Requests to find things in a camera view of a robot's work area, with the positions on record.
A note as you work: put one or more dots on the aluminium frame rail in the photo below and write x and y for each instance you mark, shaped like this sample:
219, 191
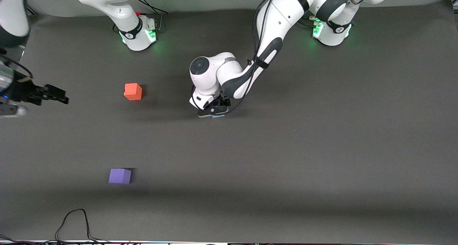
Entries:
31, 11

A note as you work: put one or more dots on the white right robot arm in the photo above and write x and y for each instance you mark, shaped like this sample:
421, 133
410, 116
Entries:
121, 12

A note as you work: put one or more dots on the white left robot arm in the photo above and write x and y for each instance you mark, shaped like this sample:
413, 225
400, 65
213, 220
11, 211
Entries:
279, 16

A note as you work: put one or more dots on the light blue foam block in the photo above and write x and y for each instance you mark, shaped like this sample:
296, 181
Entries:
218, 116

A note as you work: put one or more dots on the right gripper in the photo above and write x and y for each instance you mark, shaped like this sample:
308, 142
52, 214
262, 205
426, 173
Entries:
24, 91

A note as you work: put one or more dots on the dark grey table mat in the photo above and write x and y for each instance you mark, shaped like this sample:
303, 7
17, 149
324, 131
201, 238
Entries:
250, 166

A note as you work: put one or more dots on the purple foam block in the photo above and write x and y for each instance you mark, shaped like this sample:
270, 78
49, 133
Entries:
120, 176

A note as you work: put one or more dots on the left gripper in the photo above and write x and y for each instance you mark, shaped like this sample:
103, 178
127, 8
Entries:
225, 101

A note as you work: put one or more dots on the orange foam block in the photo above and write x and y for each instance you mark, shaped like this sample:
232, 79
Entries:
132, 91

